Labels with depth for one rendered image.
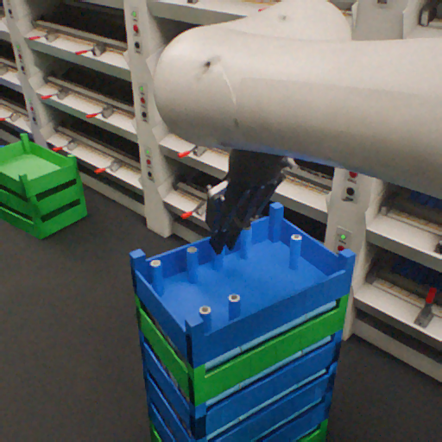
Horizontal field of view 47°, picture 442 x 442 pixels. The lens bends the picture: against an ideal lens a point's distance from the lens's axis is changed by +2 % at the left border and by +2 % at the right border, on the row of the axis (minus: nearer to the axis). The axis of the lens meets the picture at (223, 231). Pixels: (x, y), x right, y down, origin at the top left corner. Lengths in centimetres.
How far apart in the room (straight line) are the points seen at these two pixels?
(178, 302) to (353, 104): 55
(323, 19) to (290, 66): 17
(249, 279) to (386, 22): 51
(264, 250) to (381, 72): 63
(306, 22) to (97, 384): 96
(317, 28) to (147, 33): 96
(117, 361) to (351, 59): 106
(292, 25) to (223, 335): 41
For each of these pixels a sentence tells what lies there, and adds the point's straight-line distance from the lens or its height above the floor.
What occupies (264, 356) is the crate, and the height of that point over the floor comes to 35.
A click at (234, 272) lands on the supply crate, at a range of 87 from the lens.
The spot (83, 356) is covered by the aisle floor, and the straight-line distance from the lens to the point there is 133.
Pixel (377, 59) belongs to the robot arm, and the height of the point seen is 86.
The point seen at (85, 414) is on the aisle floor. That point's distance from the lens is 121.
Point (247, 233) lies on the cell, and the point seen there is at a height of 46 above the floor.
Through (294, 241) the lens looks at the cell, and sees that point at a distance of 85.
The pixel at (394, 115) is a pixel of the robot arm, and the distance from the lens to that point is 31.
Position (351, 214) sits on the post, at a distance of 114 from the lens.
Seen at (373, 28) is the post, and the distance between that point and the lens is 102.
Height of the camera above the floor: 94
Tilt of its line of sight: 33 degrees down
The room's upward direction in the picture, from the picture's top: straight up
